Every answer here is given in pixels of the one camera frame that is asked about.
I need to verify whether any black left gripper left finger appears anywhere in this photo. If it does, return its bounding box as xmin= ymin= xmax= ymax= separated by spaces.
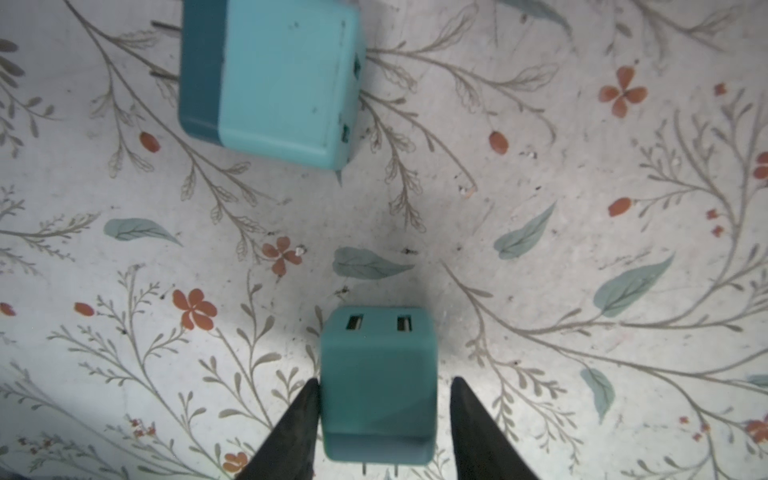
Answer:
xmin=236 ymin=378 xmax=320 ymax=480

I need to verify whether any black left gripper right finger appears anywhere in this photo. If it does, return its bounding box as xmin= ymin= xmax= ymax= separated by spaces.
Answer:
xmin=450 ymin=377 xmax=538 ymax=480

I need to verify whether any teal charger plug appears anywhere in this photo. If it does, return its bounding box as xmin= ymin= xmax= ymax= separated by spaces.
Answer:
xmin=151 ymin=0 xmax=366 ymax=171
xmin=320 ymin=306 xmax=438 ymax=466

